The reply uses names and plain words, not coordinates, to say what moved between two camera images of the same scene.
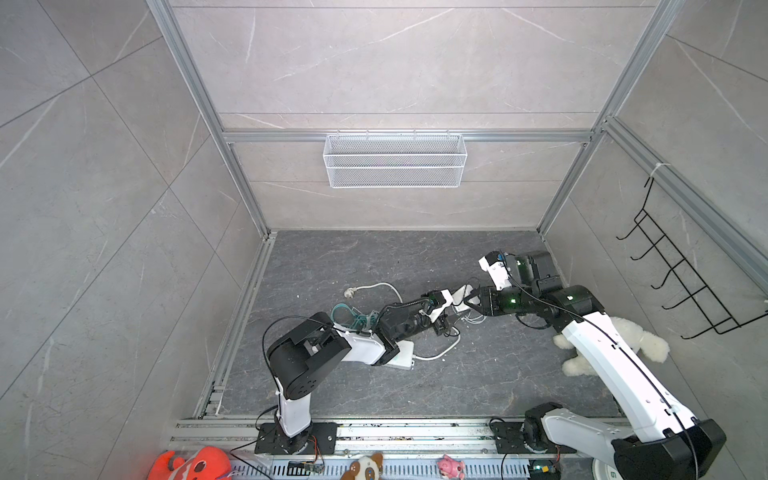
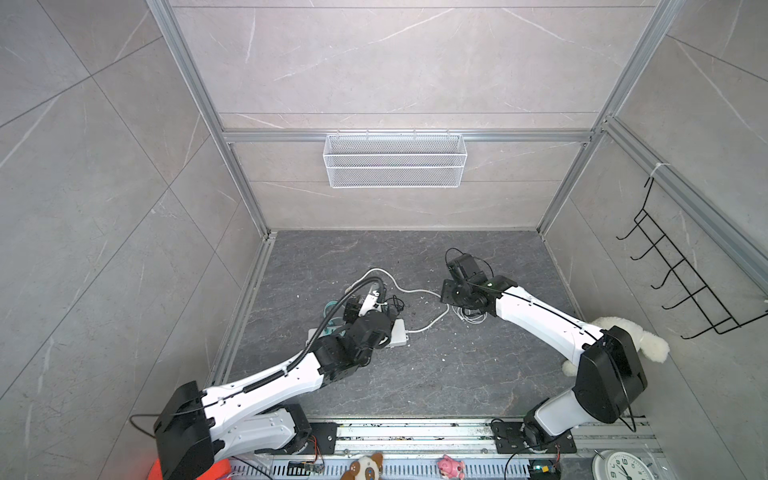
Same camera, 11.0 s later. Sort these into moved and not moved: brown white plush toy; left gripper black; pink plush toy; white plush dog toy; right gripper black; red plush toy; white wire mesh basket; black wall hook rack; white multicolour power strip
Moved: left gripper black; right gripper black; white multicolour power strip
Not moved: pink plush toy; white wire mesh basket; brown white plush toy; black wall hook rack; red plush toy; white plush dog toy
